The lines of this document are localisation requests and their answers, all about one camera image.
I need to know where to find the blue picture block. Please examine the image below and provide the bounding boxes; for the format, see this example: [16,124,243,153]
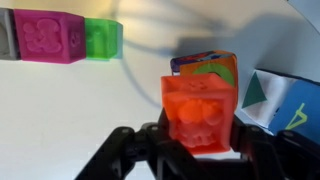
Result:
[268,80,320,144]

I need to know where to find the white picture block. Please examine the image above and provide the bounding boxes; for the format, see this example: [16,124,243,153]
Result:
[241,70,295,128]

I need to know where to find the purple orange picture block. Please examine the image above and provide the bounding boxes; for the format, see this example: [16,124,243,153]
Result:
[170,50,239,109]

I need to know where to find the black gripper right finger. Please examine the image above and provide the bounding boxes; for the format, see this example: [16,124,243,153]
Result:
[230,116,264,157]

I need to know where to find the round white table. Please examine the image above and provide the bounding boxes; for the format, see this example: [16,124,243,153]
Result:
[0,0,319,180]

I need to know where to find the orange embossed block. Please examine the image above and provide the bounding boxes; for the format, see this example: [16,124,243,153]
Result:
[161,74,236,155]

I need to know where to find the magenta embossed block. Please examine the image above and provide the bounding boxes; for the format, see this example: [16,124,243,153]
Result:
[14,9,86,64]

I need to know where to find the green translucent block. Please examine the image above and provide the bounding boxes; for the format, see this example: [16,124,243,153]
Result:
[85,18,122,61]

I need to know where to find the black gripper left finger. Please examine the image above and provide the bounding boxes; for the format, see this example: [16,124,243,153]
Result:
[157,110,170,140]

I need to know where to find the grey embossed block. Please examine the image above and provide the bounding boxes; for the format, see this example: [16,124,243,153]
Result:
[0,8,21,61]

